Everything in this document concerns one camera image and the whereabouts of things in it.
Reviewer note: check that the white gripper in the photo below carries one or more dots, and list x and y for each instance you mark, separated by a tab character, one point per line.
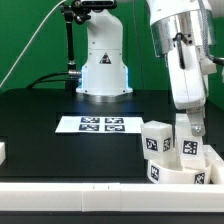
190	85

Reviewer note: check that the white round stool seat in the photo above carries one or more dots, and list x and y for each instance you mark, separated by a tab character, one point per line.
160	174

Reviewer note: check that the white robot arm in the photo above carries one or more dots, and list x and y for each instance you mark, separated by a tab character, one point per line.
182	33

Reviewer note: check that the paper sheet with markers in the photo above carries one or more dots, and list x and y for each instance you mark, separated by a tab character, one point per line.
96	124

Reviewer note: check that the white right border rail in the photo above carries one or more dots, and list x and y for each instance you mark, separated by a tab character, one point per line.
217	165

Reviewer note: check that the white border rail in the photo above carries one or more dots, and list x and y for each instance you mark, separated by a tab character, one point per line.
2	152
91	197
217	165

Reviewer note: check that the black camera on stand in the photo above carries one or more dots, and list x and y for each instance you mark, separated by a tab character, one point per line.
99	4

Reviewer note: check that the white left border rail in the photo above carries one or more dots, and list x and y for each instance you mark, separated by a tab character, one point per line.
2	152

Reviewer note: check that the white front border rail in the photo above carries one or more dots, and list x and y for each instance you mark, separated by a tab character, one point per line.
91	197

